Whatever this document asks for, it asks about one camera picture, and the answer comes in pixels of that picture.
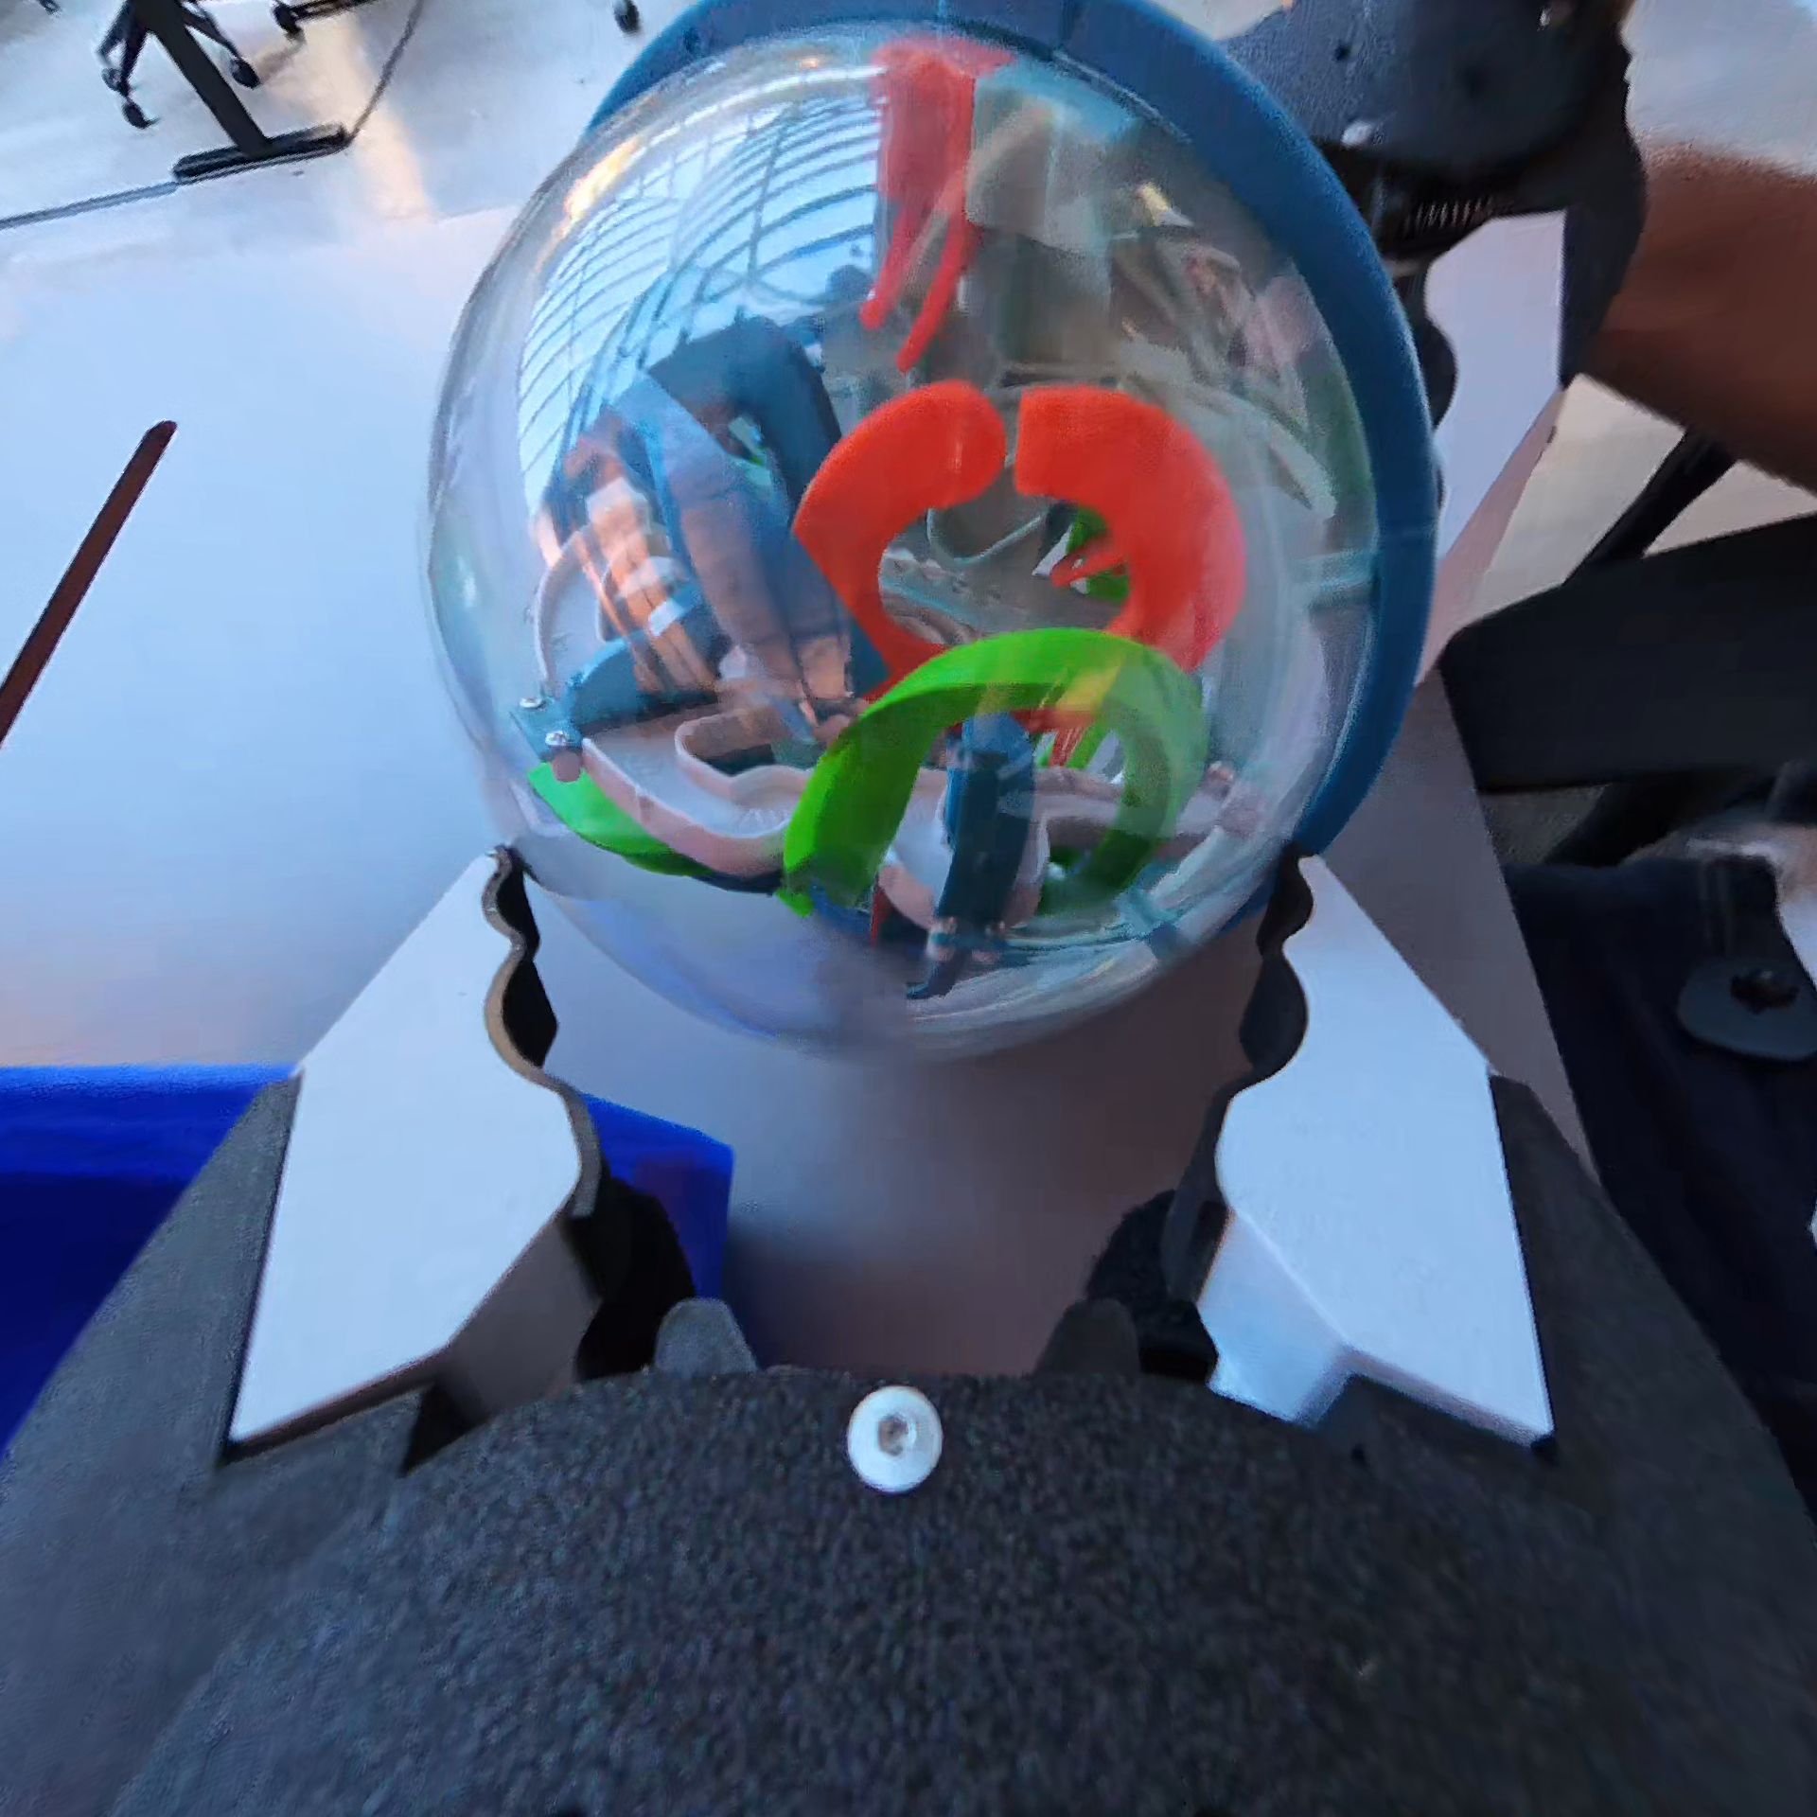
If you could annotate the black wheeled stand base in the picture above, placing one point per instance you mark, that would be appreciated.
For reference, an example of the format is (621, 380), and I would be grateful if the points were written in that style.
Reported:
(212, 85)

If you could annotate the person's dark pants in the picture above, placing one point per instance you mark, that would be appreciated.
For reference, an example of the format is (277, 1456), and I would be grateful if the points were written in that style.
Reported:
(1661, 681)

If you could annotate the blue plastic bin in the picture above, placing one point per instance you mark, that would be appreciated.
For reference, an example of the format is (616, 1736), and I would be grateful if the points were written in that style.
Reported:
(114, 1177)

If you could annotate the dark brown stick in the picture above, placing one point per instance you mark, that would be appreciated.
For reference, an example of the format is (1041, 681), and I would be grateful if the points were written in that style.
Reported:
(84, 582)

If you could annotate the person's right forearm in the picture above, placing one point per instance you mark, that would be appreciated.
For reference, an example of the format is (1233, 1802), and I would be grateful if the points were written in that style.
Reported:
(1730, 299)

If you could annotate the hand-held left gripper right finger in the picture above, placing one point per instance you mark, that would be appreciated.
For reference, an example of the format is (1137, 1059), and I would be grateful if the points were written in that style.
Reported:
(1376, 1207)

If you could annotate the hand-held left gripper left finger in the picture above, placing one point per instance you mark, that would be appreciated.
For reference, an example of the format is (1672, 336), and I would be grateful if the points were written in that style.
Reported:
(383, 1219)

